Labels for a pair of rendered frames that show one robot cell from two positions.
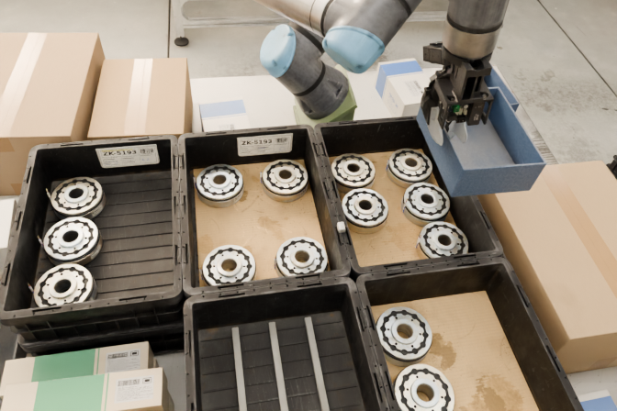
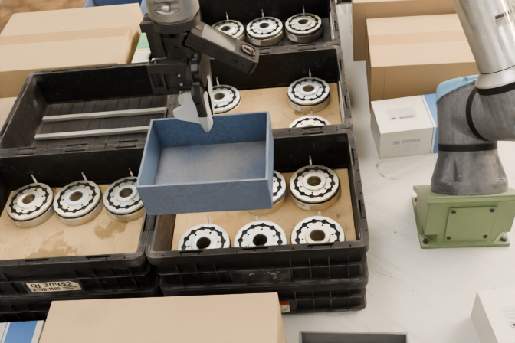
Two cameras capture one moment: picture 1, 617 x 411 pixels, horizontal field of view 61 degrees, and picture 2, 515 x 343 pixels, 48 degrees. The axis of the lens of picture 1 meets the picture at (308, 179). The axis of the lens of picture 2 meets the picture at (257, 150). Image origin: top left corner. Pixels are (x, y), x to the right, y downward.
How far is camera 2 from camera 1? 1.34 m
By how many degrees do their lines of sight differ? 70
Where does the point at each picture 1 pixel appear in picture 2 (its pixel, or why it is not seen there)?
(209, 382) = (145, 100)
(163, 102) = (415, 52)
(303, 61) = (447, 112)
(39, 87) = not seen: outside the picture
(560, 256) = (135, 333)
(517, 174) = (144, 174)
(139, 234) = not seen: hidden behind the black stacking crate
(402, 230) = (237, 225)
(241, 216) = (277, 112)
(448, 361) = (100, 232)
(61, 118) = not seen: outside the picture
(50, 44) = not seen: outside the picture
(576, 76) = not seen: outside the picture
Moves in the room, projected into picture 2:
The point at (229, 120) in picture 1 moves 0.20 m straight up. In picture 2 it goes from (421, 114) to (428, 46)
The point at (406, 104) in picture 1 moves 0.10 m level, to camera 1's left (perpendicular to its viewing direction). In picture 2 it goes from (479, 294) to (480, 249)
